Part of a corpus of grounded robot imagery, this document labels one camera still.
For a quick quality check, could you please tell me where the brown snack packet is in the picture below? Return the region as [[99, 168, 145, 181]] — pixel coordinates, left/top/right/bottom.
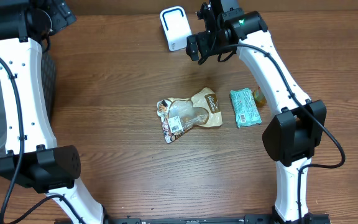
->
[[167, 87, 223, 131]]

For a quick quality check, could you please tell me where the yellow oil bottle silver cap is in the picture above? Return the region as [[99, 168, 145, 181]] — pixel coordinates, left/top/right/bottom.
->
[[252, 87, 267, 107]]

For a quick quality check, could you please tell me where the teal tissue pack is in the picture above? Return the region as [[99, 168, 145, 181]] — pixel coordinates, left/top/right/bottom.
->
[[230, 88, 262, 128]]

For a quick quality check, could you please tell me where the white red snack wrapper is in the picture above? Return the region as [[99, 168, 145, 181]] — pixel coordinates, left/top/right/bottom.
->
[[157, 98, 192, 144]]

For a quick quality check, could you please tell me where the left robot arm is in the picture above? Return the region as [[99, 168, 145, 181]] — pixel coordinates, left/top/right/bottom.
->
[[0, 0, 108, 223]]

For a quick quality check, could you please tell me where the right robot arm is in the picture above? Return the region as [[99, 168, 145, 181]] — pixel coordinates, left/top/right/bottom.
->
[[186, 1, 330, 223]]

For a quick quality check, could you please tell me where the white barcode scanner stand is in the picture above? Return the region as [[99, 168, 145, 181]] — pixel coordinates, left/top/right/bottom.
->
[[160, 6, 192, 52]]

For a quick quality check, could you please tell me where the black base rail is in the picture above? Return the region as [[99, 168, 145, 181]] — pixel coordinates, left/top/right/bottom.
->
[[54, 210, 332, 224]]

